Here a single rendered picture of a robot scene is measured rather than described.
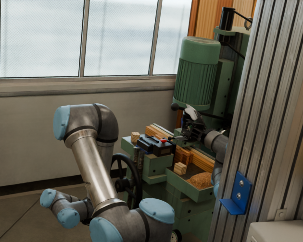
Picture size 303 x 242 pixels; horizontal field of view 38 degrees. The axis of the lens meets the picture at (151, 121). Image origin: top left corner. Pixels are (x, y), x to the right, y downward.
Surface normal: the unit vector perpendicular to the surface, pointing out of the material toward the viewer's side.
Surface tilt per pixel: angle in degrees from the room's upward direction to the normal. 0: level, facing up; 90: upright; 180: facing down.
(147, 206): 8
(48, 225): 0
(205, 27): 87
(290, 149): 90
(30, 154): 90
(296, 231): 0
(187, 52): 90
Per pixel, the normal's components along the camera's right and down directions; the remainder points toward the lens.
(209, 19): 0.51, 0.30
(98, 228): -0.77, 0.19
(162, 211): 0.24, -0.94
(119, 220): 0.26, -0.66
